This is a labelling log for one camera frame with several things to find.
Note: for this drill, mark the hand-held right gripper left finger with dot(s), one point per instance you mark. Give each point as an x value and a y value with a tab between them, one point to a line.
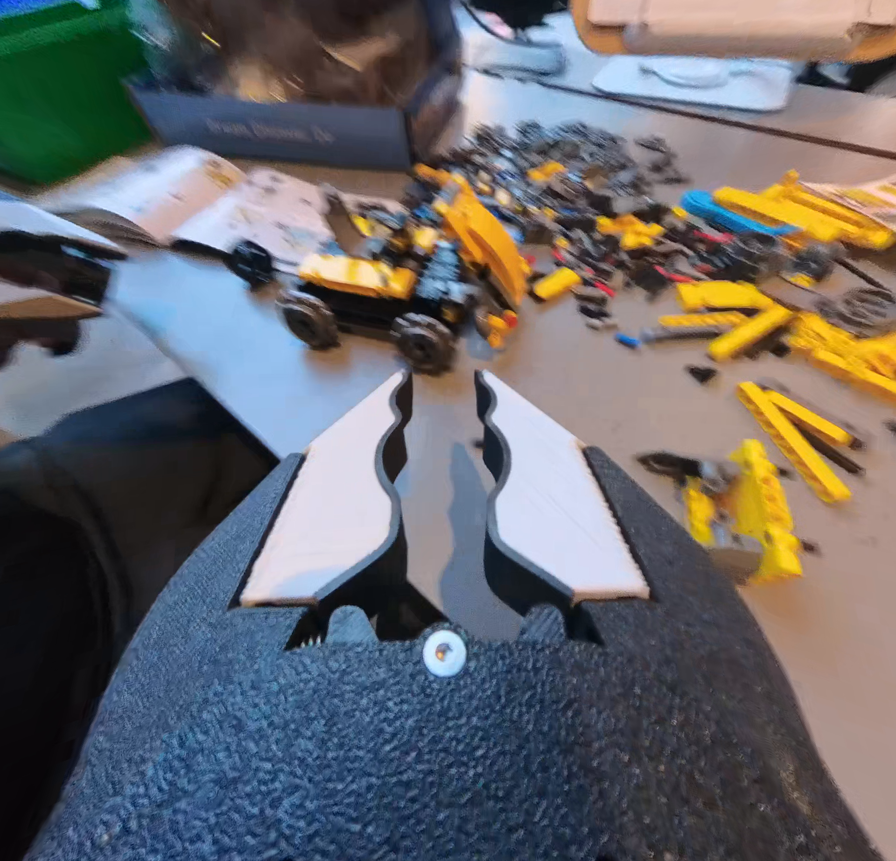
329	518

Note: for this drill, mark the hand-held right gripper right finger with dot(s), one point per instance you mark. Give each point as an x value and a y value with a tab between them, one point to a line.
560	518

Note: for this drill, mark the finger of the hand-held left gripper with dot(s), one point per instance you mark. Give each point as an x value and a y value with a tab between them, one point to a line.
49	304
56	224

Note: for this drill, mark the black wheel rim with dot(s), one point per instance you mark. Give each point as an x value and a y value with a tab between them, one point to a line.
250	264

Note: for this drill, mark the small yellow brick assembly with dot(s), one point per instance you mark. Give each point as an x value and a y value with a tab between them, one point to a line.
759	511

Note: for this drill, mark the yellow black brick vehicle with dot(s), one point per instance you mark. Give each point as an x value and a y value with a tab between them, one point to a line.
357	276

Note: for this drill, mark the grey desk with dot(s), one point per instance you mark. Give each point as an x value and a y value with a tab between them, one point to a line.
595	399

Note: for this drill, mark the green bin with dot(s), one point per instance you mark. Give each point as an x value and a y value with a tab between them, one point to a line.
63	91

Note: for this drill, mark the instruction booklet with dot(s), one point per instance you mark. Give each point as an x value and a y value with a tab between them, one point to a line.
266	210

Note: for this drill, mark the dark cardboard box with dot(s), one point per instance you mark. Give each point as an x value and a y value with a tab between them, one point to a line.
280	133

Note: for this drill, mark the pile of yellow brick beams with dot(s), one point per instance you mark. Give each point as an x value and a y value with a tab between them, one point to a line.
756	315

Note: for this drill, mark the blue brick piece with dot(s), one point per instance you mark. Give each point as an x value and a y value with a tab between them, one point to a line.
728	213

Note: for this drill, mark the pile of dark brick pieces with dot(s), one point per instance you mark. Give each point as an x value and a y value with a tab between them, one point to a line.
560	147

